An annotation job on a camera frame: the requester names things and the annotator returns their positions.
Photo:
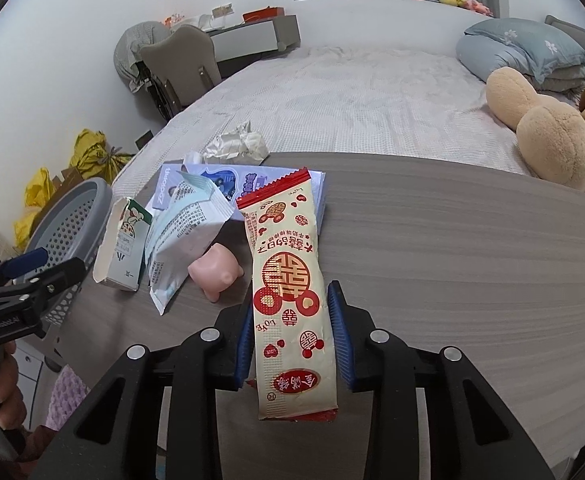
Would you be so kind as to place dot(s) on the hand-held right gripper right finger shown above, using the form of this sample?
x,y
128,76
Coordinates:
x,y
341,345

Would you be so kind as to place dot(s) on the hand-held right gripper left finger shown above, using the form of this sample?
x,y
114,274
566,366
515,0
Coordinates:
x,y
245,345

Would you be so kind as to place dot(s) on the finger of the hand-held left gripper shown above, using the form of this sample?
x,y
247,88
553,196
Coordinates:
x,y
57,277
22,262

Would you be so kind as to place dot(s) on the grey perforated plastic basket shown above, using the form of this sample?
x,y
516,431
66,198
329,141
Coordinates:
x,y
72,220

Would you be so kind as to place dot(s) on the red and cream snack wrapper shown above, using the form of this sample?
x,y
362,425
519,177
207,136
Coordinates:
x,y
282,280

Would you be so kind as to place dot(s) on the person's left hand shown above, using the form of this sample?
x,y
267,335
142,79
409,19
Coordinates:
x,y
10,390

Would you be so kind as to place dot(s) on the white cabinet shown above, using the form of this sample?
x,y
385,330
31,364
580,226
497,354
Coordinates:
x,y
30,365

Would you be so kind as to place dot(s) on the white and green small carton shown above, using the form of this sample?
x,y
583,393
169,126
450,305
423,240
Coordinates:
x,y
122,255

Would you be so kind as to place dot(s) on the pink pig toy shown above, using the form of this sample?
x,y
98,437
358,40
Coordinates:
x,y
212,270

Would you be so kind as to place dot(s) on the pink knitted cloth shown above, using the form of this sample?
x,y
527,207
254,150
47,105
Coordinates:
x,y
65,395

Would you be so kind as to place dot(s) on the brown cardboard piece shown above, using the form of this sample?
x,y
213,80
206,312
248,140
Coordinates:
x,y
70,179

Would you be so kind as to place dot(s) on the light blue printed packet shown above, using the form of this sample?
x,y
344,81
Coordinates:
x,y
182,240

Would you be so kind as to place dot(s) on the blue and white flat booklet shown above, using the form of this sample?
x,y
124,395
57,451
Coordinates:
x,y
235,180

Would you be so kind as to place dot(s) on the crumpled white paper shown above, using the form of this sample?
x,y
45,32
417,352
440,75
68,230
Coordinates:
x,y
242,145

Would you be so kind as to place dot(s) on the grey cloth bag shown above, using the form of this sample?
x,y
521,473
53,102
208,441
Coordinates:
x,y
132,45

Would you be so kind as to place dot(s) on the bed with grey sheet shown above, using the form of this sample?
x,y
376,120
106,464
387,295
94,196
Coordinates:
x,y
347,100

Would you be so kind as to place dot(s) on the beige upholstered chair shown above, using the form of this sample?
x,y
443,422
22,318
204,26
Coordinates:
x,y
182,60

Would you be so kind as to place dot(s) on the white and orange plastic bag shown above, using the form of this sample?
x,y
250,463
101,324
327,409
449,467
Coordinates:
x,y
185,20

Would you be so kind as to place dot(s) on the large beige plush bear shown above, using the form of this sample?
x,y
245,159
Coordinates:
x,y
552,135

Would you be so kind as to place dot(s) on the grey and white desk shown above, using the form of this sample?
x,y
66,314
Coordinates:
x,y
252,40

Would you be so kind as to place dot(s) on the small white card box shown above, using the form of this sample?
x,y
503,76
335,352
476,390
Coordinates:
x,y
222,10

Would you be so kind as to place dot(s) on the plain light blue pillow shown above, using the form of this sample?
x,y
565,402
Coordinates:
x,y
492,57

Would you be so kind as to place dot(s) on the red box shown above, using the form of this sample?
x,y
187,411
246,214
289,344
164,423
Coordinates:
x,y
262,13

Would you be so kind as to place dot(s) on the light blue floral pillow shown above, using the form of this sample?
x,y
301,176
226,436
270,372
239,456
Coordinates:
x,y
527,42

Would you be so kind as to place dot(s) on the pink plush toy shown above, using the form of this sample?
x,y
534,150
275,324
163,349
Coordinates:
x,y
477,5

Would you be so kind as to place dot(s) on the grey padded headboard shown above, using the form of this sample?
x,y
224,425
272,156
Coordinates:
x,y
575,30

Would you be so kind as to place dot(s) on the wall socket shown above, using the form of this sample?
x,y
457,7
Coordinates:
x,y
145,139

